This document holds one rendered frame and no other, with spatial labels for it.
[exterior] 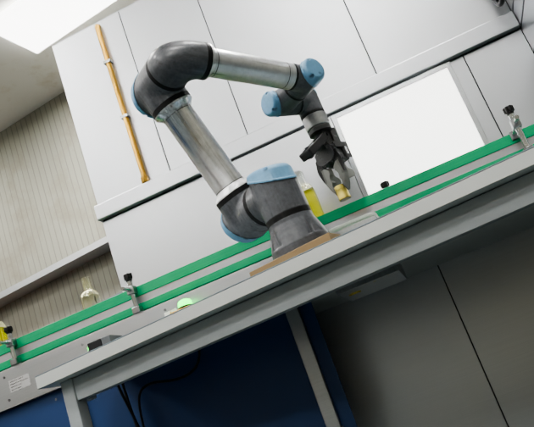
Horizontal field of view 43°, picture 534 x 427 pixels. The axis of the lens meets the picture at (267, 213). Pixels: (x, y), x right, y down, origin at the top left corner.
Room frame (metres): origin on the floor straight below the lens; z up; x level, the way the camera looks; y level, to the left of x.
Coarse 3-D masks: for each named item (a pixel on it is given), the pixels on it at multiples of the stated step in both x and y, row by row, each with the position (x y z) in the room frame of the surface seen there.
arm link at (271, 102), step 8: (264, 96) 1.81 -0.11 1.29; (272, 96) 1.79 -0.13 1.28; (280, 96) 1.79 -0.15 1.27; (288, 96) 1.77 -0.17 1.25; (264, 104) 1.82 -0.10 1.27; (272, 104) 1.80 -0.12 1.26; (280, 104) 1.80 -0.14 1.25; (288, 104) 1.80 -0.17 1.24; (296, 104) 1.81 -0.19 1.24; (264, 112) 1.83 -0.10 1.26; (272, 112) 1.81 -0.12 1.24; (280, 112) 1.82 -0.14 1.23; (288, 112) 1.84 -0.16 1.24; (296, 112) 1.86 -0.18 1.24
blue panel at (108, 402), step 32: (224, 352) 2.04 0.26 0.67; (256, 352) 2.02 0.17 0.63; (288, 352) 2.01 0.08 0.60; (320, 352) 1.99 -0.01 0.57; (128, 384) 2.11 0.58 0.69; (160, 384) 2.09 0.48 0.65; (192, 384) 2.07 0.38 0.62; (224, 384) 2.05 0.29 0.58; (256, 384) 2.03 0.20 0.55; (288, 384) 2.01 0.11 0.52; (0, 416) 2.21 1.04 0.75; (32, 416) 2.19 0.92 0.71; (64, 416) 2.16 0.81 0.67; (96, 416) 2.14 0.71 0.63; (128, 416) 2.12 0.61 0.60; (160, 416) 2.10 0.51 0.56; (192, 416) 2.08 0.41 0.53; (224, 416) 2.06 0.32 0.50; (256, 416) 2.04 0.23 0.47; (288, 416) 2.02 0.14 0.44; (320, 416) 2.00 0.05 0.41; (352, 416) 1.98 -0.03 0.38
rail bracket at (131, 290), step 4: (124, 276) 2.06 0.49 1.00; (128, 276) 2.06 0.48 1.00; (128, 280) 2.07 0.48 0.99; (128, 284) 2.07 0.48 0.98; (132, 284) 2.08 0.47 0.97; (124, 288) 2.02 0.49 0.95; (128, 288) 2.04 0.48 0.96; (132, 288) 2.06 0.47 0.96; (128, 292) 2.06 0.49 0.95; (132, 292) 2.06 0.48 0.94; (136, 292) 2.08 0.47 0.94; (132, 296) 2.07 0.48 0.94; (132, 300) 2.07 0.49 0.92; (136, 300) 2.07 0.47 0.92; (136, 304) 2.07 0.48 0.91; (132, 308) 2.07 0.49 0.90; (136, 308) 2.06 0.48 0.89; (140, 308) 2.07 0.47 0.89; (132, 312) 2.07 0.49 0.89; (136, 312) 2.06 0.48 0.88; (140, 312) 2.07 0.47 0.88
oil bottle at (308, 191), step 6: (306, 186) 2.07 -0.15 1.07; (312, 186) 2.08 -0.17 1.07; (306, 192) 2.07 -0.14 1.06; (312, 192) 2.06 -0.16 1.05; (312, 198) 2.06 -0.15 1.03; (318, 198) 2.11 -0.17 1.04; (312, 204) 2.07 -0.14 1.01; (318, 204) 2.07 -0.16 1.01; (312, 210) 2.07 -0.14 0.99; (318, 210) 2.06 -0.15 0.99; (318, 216) 2.06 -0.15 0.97
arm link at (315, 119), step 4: (316, 112) 1.88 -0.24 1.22; (320, 112) 1.88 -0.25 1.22; (324, 112) 1.89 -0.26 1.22; (308, 116) 1.88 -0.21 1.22; (312, 116) 1.88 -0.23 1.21; (316, 116) 1.87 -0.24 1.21; (320, 116) 1.88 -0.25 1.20; (324, 116) 1.88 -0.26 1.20; (304, 120) 1.89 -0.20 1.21; (308, 120) 1.88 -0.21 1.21; (312, 120) 1.88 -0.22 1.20; (316, 120) 1.88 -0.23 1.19; (320, 120) 1.88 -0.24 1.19; (324, 120) 1.88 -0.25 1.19; (328, 120) 1.90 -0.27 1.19; (304, 124) 1.90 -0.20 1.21; (308, 124) 1.89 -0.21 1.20; (312, 124) 1.88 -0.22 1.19; (316, 124) 1.88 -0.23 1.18; (320, 124) 1.88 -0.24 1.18; (308, 128) 1.89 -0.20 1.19; (312, 128) 1.89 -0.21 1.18; (308, 132) 1.91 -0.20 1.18
